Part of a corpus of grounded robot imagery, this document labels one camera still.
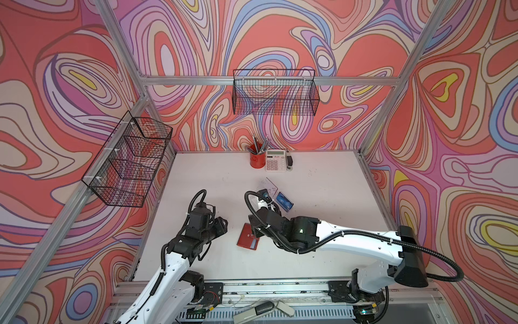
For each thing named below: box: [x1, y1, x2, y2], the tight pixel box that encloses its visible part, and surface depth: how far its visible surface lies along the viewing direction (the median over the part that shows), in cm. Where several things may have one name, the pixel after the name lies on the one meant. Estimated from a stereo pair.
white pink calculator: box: [265, 149, 287, 173], surface depth 114 cm
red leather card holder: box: [236, 222, 261, 251], surface depth 86 cm
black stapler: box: [285, 150, 294, 172], surface depth 113 cm
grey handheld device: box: [233, 300, 295, 324], surface depth 69 cm
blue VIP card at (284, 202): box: [275, 191, 295, 213], surface depth 90 cm
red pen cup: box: [249, 151, 267, 169], surface depth 112 cm
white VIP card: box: [259, 176, 278, 199], surface depth 95 cm
